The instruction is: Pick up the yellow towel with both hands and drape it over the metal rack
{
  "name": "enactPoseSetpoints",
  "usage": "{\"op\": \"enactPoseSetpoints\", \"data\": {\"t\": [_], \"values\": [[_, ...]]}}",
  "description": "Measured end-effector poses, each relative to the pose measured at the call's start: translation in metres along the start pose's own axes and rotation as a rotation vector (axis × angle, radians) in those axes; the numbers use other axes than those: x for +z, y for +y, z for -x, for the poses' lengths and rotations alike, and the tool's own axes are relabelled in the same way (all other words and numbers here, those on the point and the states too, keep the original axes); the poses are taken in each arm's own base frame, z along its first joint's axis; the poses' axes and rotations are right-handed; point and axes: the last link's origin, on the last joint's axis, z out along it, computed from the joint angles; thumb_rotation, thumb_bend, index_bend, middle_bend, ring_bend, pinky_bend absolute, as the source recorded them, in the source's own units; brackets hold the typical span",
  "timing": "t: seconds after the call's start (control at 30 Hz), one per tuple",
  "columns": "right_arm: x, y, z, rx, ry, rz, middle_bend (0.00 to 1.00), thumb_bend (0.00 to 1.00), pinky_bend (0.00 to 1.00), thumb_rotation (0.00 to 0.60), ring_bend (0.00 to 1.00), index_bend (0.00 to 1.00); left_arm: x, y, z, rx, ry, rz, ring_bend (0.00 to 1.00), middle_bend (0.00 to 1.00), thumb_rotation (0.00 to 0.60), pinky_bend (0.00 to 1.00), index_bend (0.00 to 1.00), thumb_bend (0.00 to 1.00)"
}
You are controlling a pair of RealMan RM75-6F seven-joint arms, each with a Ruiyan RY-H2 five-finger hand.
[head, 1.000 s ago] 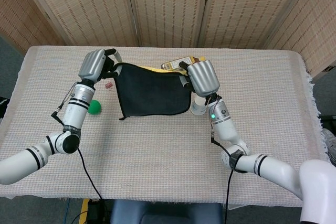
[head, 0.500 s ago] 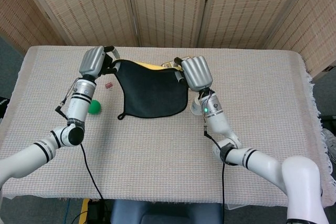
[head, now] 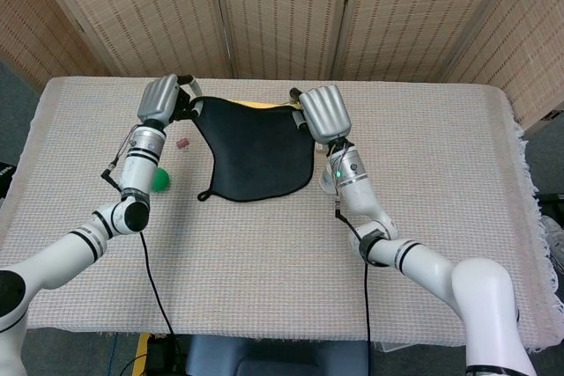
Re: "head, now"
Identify blue seat base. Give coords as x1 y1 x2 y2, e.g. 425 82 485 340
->
183 334 375 376

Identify white woven tablecloth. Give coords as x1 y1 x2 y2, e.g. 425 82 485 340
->
0 76 559 353

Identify black box with white text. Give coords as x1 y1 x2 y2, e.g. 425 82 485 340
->
0 159 19 202

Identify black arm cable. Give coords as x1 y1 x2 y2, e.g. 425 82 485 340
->
138 229 176 336
333 199 372 343

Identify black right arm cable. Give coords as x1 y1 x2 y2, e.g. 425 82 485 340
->
333 199 372 343

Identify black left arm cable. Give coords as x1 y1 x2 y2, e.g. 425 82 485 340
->
138 229 176 336

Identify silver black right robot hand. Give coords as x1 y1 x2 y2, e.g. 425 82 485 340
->
288 85 353 144

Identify thin blue cable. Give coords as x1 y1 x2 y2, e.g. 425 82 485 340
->
107 332 121 376

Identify white paper cup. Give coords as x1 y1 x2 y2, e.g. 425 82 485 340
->
318 164 337 195

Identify white shoe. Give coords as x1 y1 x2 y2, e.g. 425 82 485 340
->
539 215 564 272

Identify yellow strap under table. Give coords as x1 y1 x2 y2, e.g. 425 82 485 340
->
131 334 152 376

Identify black object beside table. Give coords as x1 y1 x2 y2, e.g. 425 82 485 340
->
535 193 564 215

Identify woven bamboo folding screen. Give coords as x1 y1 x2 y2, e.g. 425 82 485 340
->
0 0 564 131

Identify green ball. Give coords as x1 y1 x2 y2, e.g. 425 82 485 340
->
152 167 171 195

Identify yellow cloth with black back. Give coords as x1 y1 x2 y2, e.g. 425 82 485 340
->
189 96 315 203

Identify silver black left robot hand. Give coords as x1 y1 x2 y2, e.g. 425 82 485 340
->
137 73 204 127

